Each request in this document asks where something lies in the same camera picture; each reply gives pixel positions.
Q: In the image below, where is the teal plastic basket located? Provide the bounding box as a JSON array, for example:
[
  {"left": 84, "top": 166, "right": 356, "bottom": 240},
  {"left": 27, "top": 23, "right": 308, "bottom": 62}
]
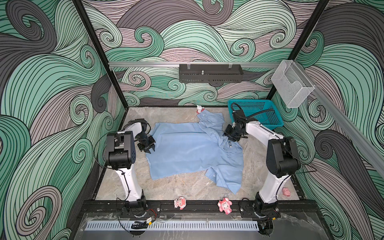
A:
[{"left": 228, "top": 99, "right": 284, "bottom": 130}]

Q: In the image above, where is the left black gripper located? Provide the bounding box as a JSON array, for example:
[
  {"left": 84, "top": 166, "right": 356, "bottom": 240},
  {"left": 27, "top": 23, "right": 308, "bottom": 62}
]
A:
[{"left": 136, "top": 134, "right": 155, "bottom": 153}]

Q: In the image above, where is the black perforated wall tray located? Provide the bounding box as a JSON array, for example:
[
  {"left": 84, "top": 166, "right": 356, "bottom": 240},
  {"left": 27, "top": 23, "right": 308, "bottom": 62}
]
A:
[{"left": 179, "top": 64, "right": 244, "bottom": 87}]

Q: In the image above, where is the aluminium back wall rail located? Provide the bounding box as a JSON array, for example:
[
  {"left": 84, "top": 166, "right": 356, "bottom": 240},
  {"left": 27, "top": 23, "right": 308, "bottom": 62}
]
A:
[{"left": 108, "top": 61, "right": 280, "bottom": 69}]

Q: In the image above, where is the pink white plush toy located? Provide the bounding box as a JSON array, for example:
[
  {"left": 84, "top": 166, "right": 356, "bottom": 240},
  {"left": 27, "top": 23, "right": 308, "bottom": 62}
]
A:
[{"left": 174, "top": 197, "right": 187, "bottom": 210}]

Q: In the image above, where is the aluminium wall rail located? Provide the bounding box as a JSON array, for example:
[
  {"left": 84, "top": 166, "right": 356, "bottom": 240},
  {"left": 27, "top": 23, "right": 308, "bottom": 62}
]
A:
[
  {"left": 108, "top": 61, "right": 280, "bottom": 69},
  {"left": 292, "top": 61, "right": 384, "bottom": 178}
]

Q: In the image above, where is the aluminium right wall rail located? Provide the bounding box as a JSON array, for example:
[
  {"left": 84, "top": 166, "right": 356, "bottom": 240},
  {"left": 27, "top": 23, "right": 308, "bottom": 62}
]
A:
[{"left": 292, "top": 61, "right": 384, "bottom": 178}]

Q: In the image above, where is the white slotted cable duct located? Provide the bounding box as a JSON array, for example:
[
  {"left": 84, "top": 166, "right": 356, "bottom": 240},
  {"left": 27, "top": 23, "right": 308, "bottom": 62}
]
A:
[{"left": 85, "top": 220, "right": 259, "bottom": 232}]

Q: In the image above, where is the clear acrylic wall box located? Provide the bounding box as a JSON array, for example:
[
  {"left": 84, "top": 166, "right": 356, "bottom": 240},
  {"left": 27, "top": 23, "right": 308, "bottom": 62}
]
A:
[{"left": 271, "top": 60, "right": 315, "bottom": 109}]

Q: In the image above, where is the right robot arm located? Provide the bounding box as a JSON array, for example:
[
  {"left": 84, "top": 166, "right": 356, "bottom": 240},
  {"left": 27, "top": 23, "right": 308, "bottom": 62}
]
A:
[{"left": 224, "top": 100, "right": 301, "bottom": 216}]

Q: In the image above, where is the pink pig plush toy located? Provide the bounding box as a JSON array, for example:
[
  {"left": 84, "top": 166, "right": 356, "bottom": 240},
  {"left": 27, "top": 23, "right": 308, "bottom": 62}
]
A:
[{"left": 218, "top": 198, "right": 233, "bottom": 215}]

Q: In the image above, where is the light blue long sleeve shirt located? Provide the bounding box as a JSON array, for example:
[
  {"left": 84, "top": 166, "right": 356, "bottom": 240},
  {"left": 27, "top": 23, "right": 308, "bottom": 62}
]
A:
[{"left": 146, "top": 110, "right": 244, "bottom": 194}]

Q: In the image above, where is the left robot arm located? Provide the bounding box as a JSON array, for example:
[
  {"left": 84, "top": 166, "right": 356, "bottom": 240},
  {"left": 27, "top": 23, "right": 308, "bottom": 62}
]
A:
[{"left": 106, "top": 119, "right": 156, "bottom": 211}]

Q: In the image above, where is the small pink floor toy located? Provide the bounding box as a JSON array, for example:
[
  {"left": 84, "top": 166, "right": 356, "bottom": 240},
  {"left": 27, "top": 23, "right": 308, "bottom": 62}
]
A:
[{"left": 282, "top": 187, "right": 291, "bottom": 197}]

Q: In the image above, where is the black front mounting rail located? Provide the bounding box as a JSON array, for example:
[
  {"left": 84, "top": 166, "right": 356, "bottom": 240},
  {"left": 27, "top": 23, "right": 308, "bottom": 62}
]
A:
[{"left": 80, "top": 200, "right": 319, "bottom": 219}]

